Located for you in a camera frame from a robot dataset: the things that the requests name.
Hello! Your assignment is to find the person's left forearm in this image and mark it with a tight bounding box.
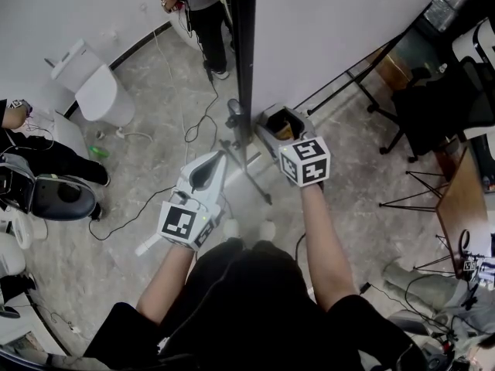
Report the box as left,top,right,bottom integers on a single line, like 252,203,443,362
135,241,194,326

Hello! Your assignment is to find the wooden desk with black legs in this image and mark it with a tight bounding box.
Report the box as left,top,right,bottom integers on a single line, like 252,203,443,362
378,145,490,277

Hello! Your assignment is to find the white board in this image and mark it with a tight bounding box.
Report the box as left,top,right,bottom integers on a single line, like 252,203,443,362
218,0,456,207

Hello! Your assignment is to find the person's white shoe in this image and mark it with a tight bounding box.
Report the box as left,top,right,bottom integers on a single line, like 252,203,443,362
258,220,276,243
223,218,240,241

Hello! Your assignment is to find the black clamp-on device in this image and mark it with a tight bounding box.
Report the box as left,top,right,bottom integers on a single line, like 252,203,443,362
227,98,245,129

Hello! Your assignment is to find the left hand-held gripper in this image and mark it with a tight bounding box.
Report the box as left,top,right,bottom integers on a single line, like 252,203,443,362
155,151,227,252

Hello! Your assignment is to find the white robot with black face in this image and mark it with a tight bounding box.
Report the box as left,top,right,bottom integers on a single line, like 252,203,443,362
451,17,495,67

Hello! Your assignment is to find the person's right white shoe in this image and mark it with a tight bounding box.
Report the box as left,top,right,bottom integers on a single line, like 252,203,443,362
258,220,276,243

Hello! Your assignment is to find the white toilet hose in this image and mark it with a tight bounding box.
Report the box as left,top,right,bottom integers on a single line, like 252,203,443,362
115,126,154,142

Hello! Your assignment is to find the person's left white shoe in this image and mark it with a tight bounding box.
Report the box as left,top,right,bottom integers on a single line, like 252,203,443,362
223,218,240,241

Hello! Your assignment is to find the white rounded toilet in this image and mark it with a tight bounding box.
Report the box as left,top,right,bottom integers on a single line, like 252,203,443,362
0,231,27,279

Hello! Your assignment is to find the plastic-wrapped machine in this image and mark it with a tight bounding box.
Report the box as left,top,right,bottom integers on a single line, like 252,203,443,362
423,0,473,34

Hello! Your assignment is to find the white stick-shaped object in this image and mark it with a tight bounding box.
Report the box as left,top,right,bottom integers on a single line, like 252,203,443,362
134,233,166,257

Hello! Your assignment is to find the white toilet with tank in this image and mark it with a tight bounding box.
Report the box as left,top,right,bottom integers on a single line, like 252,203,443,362
49,39,135,128

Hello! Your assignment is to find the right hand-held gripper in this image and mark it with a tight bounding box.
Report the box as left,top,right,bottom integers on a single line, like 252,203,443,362
254,104,332,188

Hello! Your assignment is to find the person's black clothing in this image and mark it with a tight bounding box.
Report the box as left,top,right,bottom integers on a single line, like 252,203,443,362
83,237,426,371

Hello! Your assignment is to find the black foam pad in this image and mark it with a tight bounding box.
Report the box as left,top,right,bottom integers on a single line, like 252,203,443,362
267,110,289,135

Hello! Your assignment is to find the black office chair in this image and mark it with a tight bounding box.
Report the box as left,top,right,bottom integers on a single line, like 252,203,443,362
367,56,495,164

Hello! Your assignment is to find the black cable with adapter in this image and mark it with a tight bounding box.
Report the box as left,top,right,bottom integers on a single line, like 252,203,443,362
359,282,457,339
184,66,220,145
88,185,177,242

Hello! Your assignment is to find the person's right forearm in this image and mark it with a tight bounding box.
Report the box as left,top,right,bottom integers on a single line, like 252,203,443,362
299,182,359,312

